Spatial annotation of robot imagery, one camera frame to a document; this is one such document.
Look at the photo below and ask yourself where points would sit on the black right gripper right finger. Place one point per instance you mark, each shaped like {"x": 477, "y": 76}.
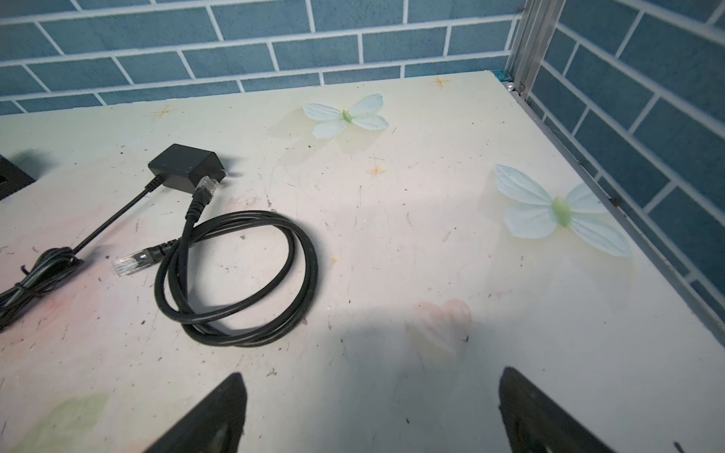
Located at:
{"x": 536, "y": 423}

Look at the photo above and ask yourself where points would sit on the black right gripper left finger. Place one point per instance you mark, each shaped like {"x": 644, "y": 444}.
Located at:
{"x": 216, "y": 424}

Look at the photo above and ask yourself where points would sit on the black ribbed network switch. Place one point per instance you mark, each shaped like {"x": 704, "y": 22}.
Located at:
{"x": 12, "y": 178}

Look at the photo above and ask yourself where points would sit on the black power adapter near switch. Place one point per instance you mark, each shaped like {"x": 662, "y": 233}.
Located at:
{"x": 181, "y": 167}

